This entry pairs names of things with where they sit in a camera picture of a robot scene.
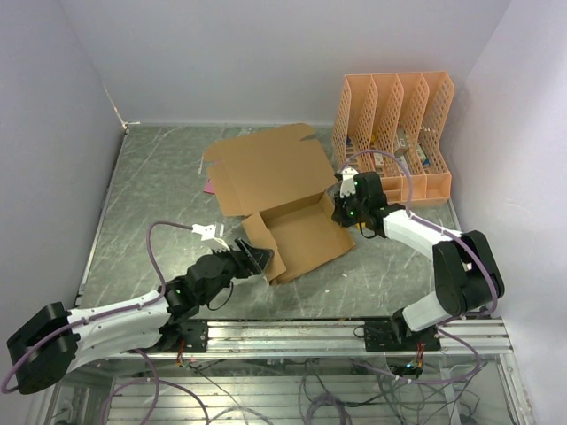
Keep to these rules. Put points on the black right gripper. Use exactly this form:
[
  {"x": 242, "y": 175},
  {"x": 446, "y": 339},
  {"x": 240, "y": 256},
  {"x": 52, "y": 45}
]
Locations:
[{"x": 338, "y": 215}]

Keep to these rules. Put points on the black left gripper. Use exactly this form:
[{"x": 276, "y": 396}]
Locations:
[{"x": 258, "y": 256}]

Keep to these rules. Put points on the brown cardboard box sheet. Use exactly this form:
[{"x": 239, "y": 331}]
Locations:
[{"x": 277, "y": 180}]

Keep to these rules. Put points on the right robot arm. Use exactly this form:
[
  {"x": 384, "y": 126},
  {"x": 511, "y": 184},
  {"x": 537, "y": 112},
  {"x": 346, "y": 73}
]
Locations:
[{"x": 466, "y": 276}]

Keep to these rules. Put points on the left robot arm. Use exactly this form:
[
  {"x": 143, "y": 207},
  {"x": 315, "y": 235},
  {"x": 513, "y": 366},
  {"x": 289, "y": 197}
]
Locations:
[{"x": 56, "y": 341}]

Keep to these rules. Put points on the pink book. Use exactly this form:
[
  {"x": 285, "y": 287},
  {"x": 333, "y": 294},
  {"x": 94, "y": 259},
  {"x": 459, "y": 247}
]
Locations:
[{"x": 209, "y": 188}]

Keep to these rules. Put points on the orange plastic file rack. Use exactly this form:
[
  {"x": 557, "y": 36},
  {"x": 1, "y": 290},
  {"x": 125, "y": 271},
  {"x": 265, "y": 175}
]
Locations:
[{"x": 391, "y": 123}]

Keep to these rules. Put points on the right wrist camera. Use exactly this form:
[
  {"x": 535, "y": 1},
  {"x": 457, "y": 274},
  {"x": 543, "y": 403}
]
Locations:
[{"x": 347, "y": 182}]

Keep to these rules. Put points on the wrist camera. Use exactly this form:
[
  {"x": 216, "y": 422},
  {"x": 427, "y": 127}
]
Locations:
[
  {"x": 347, "y": 182},
  {"x": 211, "y": 236}
]

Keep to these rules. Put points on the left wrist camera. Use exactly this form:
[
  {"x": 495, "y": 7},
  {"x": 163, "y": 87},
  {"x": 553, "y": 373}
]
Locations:
[{"x": 211, "y": 236}]

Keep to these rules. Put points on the aluminium frame rail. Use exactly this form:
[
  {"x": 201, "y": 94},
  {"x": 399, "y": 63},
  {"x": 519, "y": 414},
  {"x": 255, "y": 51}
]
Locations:
[{"x": 299, "y": 372}]

